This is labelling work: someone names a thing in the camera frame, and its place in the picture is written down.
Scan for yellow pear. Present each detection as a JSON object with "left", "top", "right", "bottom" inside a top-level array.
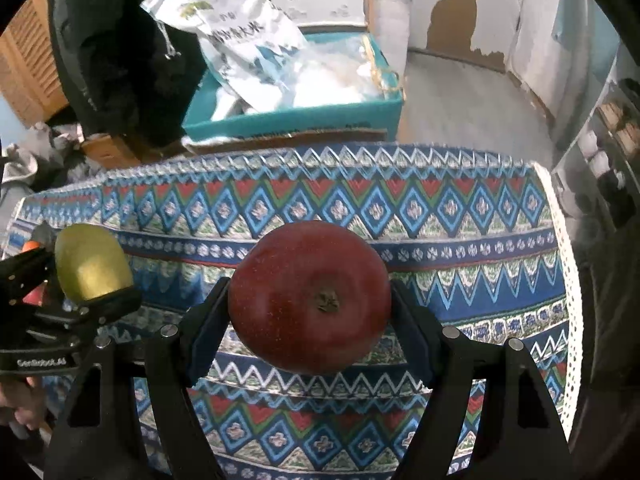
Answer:
[{"left": 54, "top": 223, "right": 134, "bottom": 304}]

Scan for dark red apple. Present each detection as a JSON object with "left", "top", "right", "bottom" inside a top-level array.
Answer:
[{"left": 23, "top": 281, "right": 50, "bottom": 307}]

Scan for large orange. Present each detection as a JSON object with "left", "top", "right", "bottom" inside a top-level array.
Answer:
[{"left": 21, "top": 240, "right": 43, "bottom": 252}]

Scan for person's left hand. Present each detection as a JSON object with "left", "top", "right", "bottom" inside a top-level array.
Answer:
[{"left": 0, "top": 376, "right": 47, "bottom": 430}]

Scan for pile of grey clothes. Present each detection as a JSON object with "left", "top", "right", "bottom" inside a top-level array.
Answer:
[{"left": 1, "top": 122, "right": 85, "bottom": 243}]

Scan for patterned blue tablecloth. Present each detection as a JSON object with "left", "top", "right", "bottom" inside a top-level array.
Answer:
[{"left": 3, "top": 143, "right": 582, "bottom": 479}]

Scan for black hanging coat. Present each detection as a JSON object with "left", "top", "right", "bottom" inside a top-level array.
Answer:
[{"left": 49, "top": 0, "right": 205, "bottom": 148}]

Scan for shoe rack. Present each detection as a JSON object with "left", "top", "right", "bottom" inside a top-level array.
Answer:
[{"left": 551, "top": 46, "right": 639, "bottom": 235}]

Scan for white rice bag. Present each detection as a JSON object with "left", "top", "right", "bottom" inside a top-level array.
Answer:
[{"left": 141, "top": 0, "right": 308, "bottom": 113}]

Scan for teal storage box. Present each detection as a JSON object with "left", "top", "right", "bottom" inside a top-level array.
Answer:
[{"left": 182, "top": 32, "right": 405, "bottom": 144}]

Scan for clear plastic bag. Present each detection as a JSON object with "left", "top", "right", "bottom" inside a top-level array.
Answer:
[{"left": 280, "top": 35, "right": 390, "bottom": 108}]

